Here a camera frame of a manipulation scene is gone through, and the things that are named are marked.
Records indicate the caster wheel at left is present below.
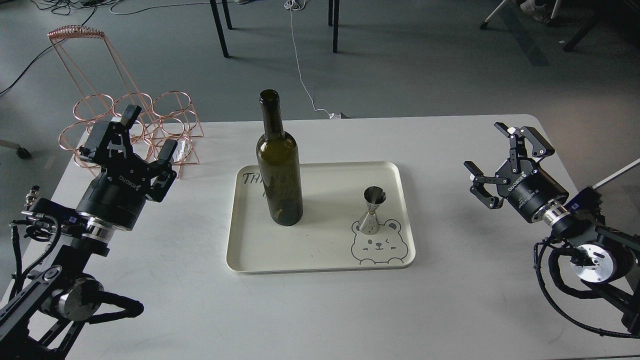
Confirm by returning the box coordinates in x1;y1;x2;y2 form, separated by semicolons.
0;139;32;160

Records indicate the dark green wine bottle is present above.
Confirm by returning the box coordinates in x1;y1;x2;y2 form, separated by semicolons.
256;89;304;226

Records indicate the black table leg right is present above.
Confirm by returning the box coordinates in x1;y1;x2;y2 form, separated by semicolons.
327;0;341;54

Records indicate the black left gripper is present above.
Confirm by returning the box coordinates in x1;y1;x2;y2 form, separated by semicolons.
77;104;178;231

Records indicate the silver metal jigger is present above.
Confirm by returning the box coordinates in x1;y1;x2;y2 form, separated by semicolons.
357;186;386;235

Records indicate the white floor cable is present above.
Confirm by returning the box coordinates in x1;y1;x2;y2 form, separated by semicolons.
284;0;341;119

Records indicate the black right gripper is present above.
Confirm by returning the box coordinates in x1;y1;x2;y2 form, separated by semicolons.
463;122;570;224

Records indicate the office chair base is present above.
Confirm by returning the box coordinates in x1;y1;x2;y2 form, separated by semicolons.
479;0;563;30

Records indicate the black table leg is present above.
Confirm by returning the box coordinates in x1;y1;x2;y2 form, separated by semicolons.
327;0;341;54
209;0;233;59

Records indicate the white stand with caster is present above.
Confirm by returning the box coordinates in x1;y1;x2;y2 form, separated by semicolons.
592;158;640;190

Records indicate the copper wire wine rack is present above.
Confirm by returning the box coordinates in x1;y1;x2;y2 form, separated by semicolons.
47;25;205;174

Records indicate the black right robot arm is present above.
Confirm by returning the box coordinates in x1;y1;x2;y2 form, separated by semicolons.
464;121;640;339

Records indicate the cream bear serving tray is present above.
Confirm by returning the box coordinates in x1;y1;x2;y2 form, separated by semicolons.
226;161;416;274

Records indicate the black table leg left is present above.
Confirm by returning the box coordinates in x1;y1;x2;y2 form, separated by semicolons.
209;0;233;59

